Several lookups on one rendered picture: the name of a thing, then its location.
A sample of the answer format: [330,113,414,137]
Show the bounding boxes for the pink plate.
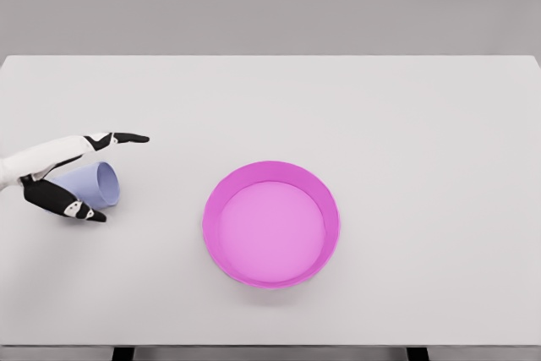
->
[201,160,341,290]

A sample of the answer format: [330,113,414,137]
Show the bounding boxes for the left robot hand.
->
[8,131,150,223]

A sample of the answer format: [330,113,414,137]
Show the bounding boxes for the lavender cup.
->
[45,161,120,212]

